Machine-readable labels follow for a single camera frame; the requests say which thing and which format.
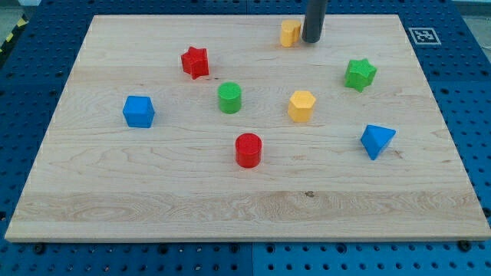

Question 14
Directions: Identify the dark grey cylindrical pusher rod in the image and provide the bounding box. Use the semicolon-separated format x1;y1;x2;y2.
302;0;328;43

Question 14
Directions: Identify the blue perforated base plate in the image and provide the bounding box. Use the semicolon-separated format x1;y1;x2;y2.
1;1;490;275

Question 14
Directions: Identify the red cylinder block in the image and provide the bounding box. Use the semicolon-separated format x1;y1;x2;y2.
235;133;262;168

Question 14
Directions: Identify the blue cube block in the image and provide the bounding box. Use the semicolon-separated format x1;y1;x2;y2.
123;96;155;128

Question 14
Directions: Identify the red star block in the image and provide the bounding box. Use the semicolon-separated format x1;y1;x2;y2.
181;46;209;80

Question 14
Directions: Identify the white fiducial marker tag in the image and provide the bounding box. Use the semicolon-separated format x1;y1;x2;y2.
408;27;441;45

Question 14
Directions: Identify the green star block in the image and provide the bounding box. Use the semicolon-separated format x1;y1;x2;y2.
344;58;377;93

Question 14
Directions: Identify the yellow heart block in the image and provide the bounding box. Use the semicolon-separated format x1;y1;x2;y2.
280;19;302;48

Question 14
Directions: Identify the yellow hexagon block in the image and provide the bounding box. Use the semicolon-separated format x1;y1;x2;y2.
288;90;316;123

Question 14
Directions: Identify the blue triangle block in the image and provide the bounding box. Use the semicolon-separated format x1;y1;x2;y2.
361;125;397;160

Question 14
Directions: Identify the green cylinder block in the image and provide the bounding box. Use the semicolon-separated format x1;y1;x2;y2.
217;82;242;114

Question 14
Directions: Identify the light wooden board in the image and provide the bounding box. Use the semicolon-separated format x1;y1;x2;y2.
5;15;490;243

